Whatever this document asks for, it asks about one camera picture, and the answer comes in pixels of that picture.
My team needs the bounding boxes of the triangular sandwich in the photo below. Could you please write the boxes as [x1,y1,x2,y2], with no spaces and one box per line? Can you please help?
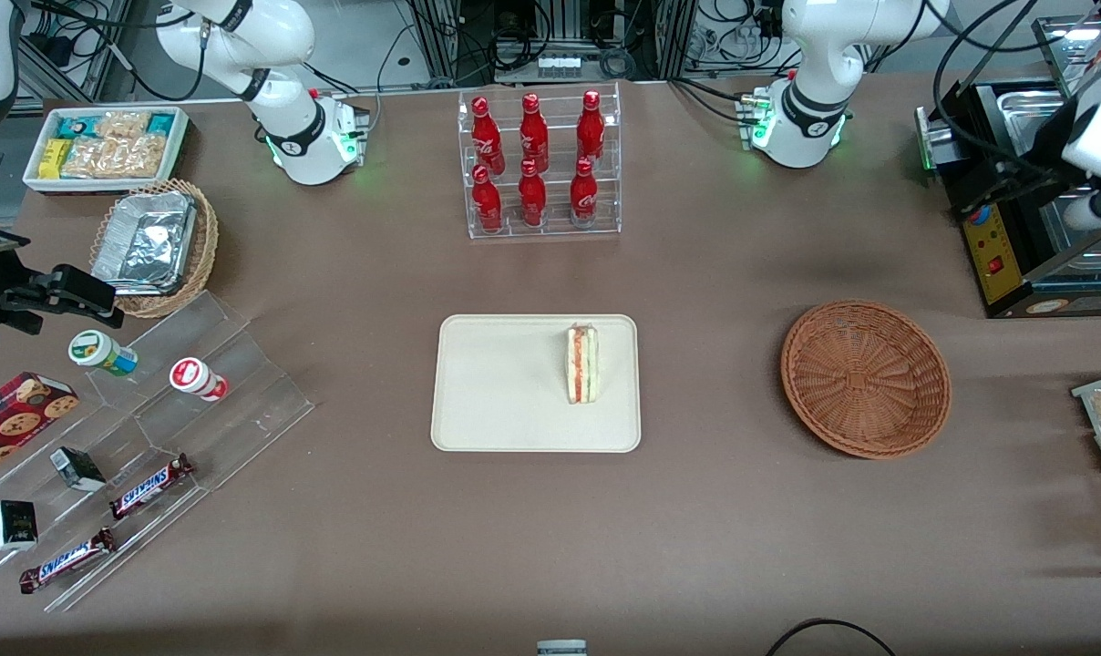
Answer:
[565,323,600,405]

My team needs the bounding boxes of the aluminium foil tray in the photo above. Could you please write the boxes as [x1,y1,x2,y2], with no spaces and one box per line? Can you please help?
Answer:
[90,190,199,298]

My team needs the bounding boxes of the tan wicker basket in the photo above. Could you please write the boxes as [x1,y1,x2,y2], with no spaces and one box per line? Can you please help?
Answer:
[88,178,221,320]

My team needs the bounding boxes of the brown round wicker basket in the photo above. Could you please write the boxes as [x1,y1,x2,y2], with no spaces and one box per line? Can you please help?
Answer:
[780,300,952,459]

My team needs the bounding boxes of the cream rectangular serving tray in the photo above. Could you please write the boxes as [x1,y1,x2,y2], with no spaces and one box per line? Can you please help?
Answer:
[430,314,642,454]

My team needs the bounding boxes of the green label white cup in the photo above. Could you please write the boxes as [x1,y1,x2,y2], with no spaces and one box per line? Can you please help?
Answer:
[67,330,139,378]

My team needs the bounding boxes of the steel warmer pan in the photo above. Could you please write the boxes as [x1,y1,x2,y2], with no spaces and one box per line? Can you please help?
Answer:
[1041,205,1101,263]
[995,87,1078,158]

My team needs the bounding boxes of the black food warmer cabinet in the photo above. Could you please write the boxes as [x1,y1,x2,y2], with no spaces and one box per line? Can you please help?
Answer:
[915,14,1101,320]

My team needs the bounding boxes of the white rectangular snack bin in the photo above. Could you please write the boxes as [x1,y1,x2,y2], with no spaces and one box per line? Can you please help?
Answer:
[22,106,191,196]

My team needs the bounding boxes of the red plaid cookie box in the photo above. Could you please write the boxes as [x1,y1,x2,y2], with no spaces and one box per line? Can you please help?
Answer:
[0,371,81,487]

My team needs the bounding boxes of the yellow snack packet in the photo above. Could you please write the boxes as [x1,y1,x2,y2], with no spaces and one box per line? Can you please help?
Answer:
[37,138,74,179]

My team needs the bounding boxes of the large clear cracker bag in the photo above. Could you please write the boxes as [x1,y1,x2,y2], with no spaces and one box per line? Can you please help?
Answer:
[62,135,170,179]

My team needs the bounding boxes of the red label white cup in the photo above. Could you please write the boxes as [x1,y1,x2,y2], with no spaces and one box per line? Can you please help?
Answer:
[169,357,231,404]

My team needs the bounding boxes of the small black box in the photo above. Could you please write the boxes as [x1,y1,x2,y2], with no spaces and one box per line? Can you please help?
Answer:
[49,446,108,494]

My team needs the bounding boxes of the small clear cracker bag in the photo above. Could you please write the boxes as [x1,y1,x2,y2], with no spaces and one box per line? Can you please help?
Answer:
[94,110,152,140]

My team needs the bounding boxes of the snickers chocolate bar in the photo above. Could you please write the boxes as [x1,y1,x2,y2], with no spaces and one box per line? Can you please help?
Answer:
[18,527,118,596]
[108,453,195,521]

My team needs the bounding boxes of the clear acrylic stepped display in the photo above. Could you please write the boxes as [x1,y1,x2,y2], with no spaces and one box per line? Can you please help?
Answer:
[0,290,317,614]

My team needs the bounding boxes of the black and white box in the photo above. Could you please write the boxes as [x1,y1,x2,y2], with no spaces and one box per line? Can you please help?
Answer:
[0,499,40,554]

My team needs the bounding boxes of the red cola bottle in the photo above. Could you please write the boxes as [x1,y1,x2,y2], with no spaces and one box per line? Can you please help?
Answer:
[576,89,606,168]
[570,157,601,228]
[471,96,505,176]
[520,93,551,173]
[471,164,504,234]
[518,159,549,230]

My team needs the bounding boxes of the clear acrylic bottle rack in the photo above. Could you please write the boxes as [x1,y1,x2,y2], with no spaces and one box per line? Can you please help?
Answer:
[458,82,623,241]

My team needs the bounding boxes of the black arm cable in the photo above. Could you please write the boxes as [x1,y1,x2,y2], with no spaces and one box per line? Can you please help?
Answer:
[931,0,1098,176]

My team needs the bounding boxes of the black looped table cable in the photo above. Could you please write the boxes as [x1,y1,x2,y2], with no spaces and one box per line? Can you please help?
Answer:
[765,617,899,656]

